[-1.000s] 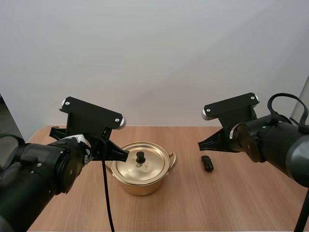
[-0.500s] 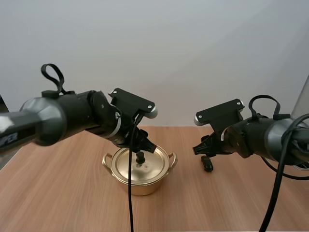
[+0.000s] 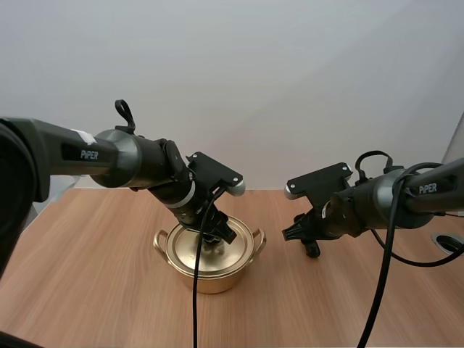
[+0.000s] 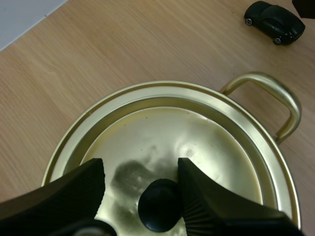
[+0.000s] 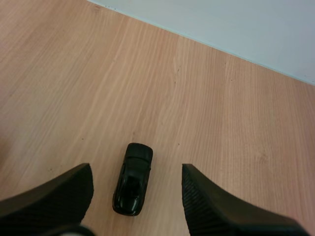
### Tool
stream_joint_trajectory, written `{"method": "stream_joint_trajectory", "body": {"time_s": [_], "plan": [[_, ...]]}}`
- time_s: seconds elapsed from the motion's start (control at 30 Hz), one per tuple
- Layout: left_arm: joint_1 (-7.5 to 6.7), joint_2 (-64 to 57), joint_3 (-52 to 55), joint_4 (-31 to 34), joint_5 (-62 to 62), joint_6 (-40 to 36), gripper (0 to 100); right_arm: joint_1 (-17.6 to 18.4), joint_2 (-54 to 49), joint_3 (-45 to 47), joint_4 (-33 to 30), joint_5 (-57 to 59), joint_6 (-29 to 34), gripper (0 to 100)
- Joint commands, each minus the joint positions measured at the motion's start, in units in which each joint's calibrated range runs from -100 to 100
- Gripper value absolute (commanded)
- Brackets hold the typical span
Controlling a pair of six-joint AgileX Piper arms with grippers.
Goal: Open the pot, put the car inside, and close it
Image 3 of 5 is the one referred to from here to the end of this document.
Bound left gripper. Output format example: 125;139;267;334
172;197;238;244

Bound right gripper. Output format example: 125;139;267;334
281;206;330;243

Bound gold lid with black knob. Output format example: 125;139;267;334
166;216;257;273

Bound gold pot with two handles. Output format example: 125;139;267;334
153;213;268;295

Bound black cable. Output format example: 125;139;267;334
368;228;464;268
191;188;221;348
356;162;445;348

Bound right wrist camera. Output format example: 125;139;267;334
283;162;354;201

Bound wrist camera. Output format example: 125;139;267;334
283;162;354;201
186;152;247;199

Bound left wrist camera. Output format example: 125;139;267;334
186;152;247;199

